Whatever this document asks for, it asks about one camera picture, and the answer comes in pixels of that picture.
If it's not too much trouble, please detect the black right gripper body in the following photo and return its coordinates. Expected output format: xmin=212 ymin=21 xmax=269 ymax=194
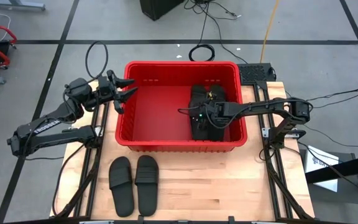
xmin=190 ymin=100 xmax=229 ymax=130

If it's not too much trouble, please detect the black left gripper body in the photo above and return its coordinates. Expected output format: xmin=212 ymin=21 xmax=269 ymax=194
xmin=97 ymin=75 xmax=125 ymax=114

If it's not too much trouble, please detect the red plastic bin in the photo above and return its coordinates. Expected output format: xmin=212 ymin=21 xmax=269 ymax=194
xmin=115 ymin=60 xmax=248 ymax=153

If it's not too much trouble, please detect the black perforated metal box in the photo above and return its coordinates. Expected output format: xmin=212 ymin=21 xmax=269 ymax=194
xmin=237 ymin=63 xmax=277 ymax=84

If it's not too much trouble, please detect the black equipment case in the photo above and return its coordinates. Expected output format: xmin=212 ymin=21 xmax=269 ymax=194
xmin=139 ymin=0 xmax=186 ymax=21

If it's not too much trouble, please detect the white printed paper sheet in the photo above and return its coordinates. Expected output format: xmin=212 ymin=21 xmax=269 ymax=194
xmin=304 ymin=145 xmax=340 ymax=193

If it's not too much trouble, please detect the grey metal stand base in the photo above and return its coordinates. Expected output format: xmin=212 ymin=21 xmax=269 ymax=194
xmin=0 ymin=0 xmax=46 ymax=11

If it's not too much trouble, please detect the black metal bar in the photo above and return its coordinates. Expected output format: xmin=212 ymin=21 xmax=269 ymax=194
xmin=305 ymin=152 xmax=358 ymax=184

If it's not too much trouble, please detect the grey side stand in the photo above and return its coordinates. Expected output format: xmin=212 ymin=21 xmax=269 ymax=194
xmin=299 ymin=148 xmax=358 ymax=224

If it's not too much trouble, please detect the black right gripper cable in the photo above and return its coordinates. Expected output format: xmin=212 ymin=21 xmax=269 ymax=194
xmin=178 ymin=106 xmax=204 ymax=113

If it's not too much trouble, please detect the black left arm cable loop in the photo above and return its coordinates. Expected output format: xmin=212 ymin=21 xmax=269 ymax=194
xmin=85 ymin=40 xmax=109 ymax=80

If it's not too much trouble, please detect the coiled black floor cable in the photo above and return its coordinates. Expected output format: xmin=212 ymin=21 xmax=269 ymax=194
xmin=188 ymin=44 xmax=216 ymax=65

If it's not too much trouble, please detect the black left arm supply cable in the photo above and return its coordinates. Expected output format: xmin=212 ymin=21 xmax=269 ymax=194
xmin=52 ymin=142 xmax=88 ymax=217

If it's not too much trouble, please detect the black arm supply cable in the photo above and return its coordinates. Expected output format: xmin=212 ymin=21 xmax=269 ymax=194
xmin=52 ymin=142 xmax=88 ymax=217
xmin=306 ymin=88 xmax=358 ymax=110

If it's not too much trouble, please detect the yellow floor cable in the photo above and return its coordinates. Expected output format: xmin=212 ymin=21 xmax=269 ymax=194
xmin=259 ymin=0 xmax=280 ymax=63

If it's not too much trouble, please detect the white floor cable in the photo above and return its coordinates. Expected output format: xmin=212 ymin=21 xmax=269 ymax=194
xmin=0 ymin=12 xmax=12 ymax=41

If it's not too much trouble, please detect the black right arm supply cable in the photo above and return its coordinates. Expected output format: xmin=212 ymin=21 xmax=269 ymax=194
xmin=306 ymin=88 xmax=358 ymax=110

